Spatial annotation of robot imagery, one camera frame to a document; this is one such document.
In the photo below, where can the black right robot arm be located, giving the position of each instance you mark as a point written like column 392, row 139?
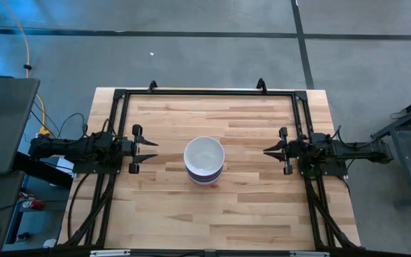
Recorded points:
column 351, row 151

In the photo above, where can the red can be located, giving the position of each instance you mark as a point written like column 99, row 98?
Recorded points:
column 34, row 205

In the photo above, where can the black desk beam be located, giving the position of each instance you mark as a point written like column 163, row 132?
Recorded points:
column 41, row 169

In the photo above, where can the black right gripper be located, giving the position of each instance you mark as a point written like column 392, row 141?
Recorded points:
column 295, row 150

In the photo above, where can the lavender bowl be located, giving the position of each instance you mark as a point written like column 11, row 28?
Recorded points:
column 204, row 183

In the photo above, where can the black aluminium table frame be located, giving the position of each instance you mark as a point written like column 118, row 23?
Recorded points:
column 209, row 92

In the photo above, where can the silver metal bracket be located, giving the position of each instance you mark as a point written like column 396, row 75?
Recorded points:
column 109, row 253
column 309, row 254

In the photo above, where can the dark metal stand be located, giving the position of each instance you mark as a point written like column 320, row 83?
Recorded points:
column 405, row 157

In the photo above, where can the yellow power plug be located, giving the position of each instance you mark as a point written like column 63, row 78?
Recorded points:
column 44, row 134

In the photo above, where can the white paper sheet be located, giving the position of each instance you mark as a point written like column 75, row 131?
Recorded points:
column 64, row 167

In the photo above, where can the black frame clamp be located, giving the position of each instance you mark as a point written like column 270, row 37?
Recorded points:
column 261, row 85
column 152, row 85

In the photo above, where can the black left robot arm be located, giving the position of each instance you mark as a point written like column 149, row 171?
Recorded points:
column 66, row 148

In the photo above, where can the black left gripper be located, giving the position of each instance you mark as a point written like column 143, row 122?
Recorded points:
column 127, row 148

